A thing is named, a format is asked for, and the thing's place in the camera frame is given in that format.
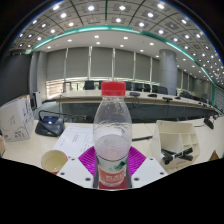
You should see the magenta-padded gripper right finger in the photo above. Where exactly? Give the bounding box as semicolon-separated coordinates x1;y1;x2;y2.
125;145;169;190

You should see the red and cream mug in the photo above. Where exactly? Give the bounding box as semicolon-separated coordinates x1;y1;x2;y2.
40;149;70;176

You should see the large white printed box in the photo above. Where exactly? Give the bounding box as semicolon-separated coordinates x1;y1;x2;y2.
0;94;35;143

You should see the black marker pen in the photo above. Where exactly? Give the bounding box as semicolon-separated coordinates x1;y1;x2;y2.
161;147;194;166

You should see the row of black office chairs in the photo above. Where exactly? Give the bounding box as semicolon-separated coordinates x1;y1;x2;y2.
83;79;169;95

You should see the grey round pillar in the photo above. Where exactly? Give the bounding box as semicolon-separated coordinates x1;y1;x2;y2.
158;49;178;96

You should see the small black device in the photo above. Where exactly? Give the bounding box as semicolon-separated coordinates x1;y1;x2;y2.
203;116;215;131

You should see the group of ceiling lights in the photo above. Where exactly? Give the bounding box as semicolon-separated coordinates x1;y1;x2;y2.
13;0;224;84

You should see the clear red-capped water bottle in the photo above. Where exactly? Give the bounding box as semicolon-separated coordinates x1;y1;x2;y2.
92;80;133;191

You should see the long curved conference desk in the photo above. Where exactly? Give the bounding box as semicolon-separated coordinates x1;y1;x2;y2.
54;89;218;123

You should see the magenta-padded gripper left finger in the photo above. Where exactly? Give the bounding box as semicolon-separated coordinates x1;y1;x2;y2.
56;145;100;190

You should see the white printed paper sheet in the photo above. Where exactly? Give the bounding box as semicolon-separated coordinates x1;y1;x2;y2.
52;124;96;159

